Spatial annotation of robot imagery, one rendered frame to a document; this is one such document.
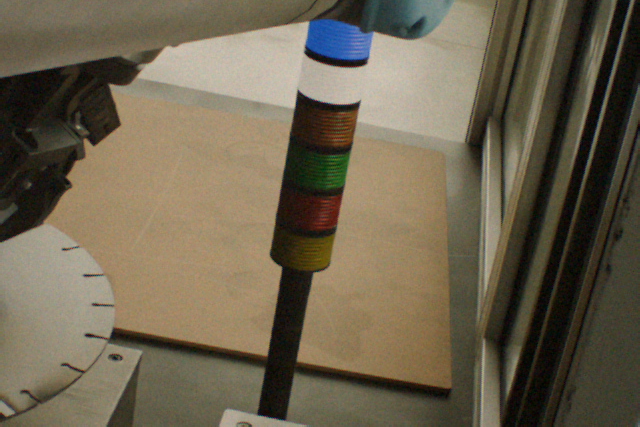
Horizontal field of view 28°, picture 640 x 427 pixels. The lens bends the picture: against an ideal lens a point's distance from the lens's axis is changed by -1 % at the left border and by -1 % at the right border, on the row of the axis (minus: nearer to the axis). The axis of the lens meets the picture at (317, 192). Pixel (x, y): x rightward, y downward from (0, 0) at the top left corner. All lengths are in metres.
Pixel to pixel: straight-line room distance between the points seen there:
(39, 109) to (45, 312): 0.18
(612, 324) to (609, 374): 0.02
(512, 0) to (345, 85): 0.94
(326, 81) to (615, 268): 0.38
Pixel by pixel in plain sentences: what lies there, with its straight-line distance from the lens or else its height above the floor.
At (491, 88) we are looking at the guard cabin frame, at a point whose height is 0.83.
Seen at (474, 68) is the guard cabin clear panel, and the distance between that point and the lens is 1.85.
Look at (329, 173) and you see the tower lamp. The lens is 0.89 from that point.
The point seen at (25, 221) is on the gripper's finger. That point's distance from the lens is 0.81.
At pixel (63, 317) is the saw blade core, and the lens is 0.87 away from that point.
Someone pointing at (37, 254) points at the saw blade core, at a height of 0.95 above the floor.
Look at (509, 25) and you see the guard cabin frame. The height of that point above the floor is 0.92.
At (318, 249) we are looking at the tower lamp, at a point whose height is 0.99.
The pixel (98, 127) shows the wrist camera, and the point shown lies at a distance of 0.84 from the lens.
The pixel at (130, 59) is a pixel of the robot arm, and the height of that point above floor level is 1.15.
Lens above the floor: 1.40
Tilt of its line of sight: 24 degrees down
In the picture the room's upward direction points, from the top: 10 degrees clockwise
